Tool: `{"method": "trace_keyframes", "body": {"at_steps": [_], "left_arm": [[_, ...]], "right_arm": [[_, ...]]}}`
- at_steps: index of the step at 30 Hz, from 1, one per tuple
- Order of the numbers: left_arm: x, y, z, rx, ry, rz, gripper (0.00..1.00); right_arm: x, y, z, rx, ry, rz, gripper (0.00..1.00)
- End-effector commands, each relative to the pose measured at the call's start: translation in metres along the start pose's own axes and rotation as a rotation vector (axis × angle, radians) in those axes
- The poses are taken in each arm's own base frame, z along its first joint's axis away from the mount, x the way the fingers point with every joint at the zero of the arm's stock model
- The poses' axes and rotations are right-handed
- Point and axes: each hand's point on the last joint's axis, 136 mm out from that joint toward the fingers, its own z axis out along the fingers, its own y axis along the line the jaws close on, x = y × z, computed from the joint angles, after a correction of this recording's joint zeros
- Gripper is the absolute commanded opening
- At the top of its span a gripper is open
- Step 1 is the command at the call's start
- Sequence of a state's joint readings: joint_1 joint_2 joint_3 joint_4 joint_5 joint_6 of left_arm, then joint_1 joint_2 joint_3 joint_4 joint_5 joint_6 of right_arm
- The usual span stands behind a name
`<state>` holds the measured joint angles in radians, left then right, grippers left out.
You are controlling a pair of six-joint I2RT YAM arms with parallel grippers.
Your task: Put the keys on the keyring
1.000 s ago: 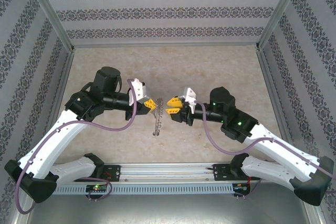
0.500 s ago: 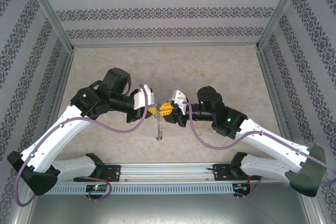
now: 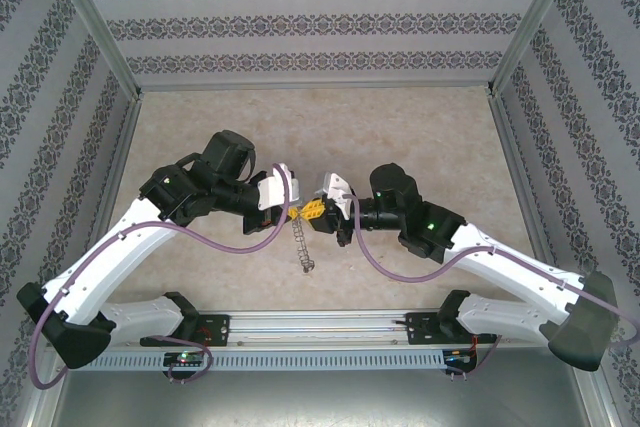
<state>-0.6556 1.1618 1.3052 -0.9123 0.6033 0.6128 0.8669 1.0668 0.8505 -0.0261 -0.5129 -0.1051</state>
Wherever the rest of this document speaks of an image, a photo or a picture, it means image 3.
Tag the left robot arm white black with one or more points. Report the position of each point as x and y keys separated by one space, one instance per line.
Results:
x=100 y=257

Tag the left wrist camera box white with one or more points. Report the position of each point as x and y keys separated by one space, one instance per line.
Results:
x=277 y=187

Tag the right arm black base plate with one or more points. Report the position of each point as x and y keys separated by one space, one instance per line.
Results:
x=422 y=329

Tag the aluminium mounting rail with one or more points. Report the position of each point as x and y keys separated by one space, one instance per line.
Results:
x=320 y=327

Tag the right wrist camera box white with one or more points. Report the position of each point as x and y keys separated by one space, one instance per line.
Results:
x=337 y=192

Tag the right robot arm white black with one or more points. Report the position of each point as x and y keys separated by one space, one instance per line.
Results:
x=520 y=272

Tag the aluminium side rail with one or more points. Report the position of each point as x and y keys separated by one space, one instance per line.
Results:
x=510 y=147
x=125 y=147

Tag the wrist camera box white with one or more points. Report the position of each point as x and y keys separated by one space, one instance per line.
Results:
x=337 y=192
x=277 y=187

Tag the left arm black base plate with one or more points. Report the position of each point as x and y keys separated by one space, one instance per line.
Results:
x=220 y=329

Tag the grey metal panel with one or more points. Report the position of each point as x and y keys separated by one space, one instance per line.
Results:
x=320 y=402

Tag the aluminium rear rail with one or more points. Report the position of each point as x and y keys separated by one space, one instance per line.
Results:
x=320 y=87

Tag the aluminium frame post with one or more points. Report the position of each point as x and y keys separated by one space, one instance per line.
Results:
x=535 y=22
x=90 y=22

